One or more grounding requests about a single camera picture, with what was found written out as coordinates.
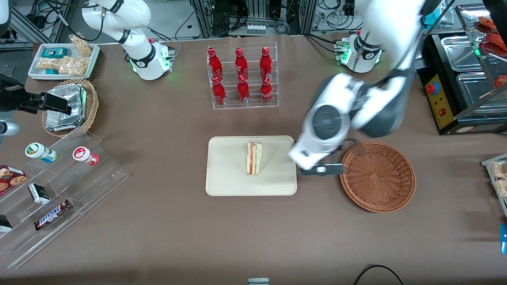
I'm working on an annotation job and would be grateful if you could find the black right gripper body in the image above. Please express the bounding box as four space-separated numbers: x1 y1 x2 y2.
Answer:
0 74 27 114

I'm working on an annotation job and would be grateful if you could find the triangle sandwich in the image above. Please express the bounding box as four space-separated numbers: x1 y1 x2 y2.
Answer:
246 139 263 176

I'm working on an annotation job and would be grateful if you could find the light wicker basket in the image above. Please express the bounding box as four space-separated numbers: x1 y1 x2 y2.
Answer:
41 79 99 138

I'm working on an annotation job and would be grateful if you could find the brown wicker basket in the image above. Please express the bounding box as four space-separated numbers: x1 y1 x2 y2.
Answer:
339 141 417 214

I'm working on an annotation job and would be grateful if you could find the white snack tray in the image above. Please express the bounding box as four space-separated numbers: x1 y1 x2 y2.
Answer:
28 43 100 81

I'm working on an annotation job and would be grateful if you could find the beige plastic tray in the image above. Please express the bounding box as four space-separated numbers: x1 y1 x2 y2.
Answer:
205 135 298 197

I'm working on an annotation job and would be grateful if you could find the clear snack tray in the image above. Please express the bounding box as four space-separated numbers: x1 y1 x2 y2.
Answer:
481 153 507 219

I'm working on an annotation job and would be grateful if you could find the aluminium foil container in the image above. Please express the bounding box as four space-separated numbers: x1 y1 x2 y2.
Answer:
45 84 87 133

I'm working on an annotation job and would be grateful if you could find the puffed snack bag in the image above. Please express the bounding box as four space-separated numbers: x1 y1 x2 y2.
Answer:
37 57 60 71
58 56 90 76
69 34 93 57

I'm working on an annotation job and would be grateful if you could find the large teal box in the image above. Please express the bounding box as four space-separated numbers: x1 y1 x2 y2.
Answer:
42 47 68 59

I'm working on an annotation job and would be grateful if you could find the green lid yogurt cup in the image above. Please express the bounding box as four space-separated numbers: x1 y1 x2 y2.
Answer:
25 142 58 163

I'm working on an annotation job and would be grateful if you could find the red lid yogurt cup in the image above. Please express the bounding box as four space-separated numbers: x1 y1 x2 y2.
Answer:
72 146 100 166

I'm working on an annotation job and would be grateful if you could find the red cola bottle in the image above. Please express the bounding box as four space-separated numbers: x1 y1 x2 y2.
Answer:
234 47 250 80
236 74 251 105
212 76 227 106
259 46 273 80
260 76 274 105
207 47 223 82

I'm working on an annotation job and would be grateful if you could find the cookie box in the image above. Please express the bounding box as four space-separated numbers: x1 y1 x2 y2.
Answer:
0 164 28 197

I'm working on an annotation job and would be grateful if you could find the clear acrylic stepped display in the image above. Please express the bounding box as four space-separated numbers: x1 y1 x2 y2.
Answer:
0 131 130 270

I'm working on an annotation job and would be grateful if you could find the clear acrylic bottle rack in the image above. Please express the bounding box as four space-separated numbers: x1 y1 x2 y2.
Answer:
206 41 279 110

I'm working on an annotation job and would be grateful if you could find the Snickers chocolate bar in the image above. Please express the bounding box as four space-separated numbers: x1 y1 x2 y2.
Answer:
34 199 73 231

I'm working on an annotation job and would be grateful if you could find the black food warmer cabinet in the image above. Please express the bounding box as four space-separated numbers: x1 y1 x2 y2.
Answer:
421 4 507 136

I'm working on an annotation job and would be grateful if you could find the steel food pan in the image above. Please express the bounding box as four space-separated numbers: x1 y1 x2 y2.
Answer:
440 35 478 73
457 72 507 116

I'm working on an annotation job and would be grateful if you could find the black cable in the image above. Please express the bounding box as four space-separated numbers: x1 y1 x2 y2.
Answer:
353 264 405 285

